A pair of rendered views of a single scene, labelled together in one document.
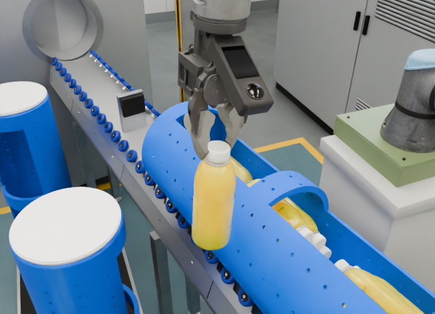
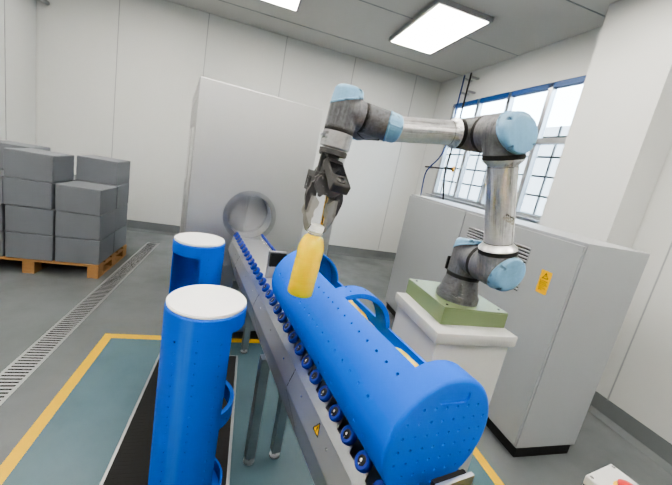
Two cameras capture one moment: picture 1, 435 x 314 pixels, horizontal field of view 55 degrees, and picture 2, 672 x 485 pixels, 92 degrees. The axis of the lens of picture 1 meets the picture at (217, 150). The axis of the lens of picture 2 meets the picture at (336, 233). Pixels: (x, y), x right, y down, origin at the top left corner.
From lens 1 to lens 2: 0.37 m
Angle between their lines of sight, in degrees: 24
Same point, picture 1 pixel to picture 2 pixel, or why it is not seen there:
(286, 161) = not seen: hidden behind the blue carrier
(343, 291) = (378, 343)
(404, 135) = (449, 290)
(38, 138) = (207, 269)
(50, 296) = (176, 346)
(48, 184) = not seen: hidden behind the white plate
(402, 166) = (445, 307)
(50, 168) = not seen: hidden behind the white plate
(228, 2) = (337, 137)
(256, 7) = (384, 255)
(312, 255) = (364, 323)
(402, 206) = (441, 333)
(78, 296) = (195, 352)
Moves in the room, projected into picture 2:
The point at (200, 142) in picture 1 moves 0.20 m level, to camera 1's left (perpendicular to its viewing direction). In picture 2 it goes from (307, 215) to (232, 199)
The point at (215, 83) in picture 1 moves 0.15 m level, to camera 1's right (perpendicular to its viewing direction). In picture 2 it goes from (323, 181) to (383, 193)
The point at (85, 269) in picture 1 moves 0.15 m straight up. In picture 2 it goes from (208, 329) to (213, 287)
